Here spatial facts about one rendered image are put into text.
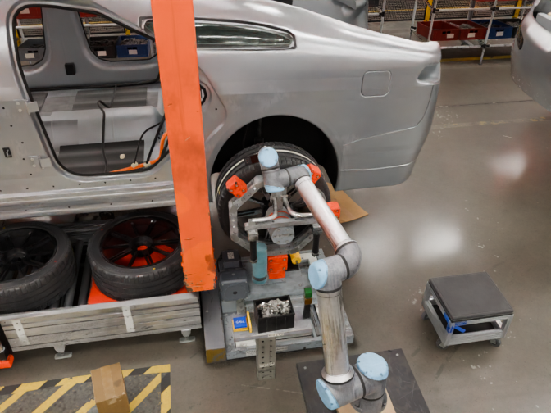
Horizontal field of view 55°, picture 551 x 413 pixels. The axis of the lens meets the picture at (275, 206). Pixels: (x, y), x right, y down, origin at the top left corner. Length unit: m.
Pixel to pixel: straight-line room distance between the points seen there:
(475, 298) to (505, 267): 0.88
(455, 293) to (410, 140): 0.98
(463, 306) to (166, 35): 2.26
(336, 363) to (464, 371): 1.23
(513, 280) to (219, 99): 2.49
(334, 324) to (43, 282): 1.79
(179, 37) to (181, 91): 0.23
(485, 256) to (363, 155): 1.48
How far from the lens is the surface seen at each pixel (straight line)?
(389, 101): 3.16
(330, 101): 3.04
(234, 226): 2.95
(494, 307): 3.43
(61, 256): 3.45
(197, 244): 2.78
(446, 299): 3.38
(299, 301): 3.47
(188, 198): 2.60
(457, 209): 4.72
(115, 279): 3.25
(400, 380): 2.97
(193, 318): 3.29
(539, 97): 4.88
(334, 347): 2.41
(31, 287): 3.36
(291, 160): 2.87
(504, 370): 3.59
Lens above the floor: 2.67
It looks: 37 degrees down
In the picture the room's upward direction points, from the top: 1 degrees clockwise
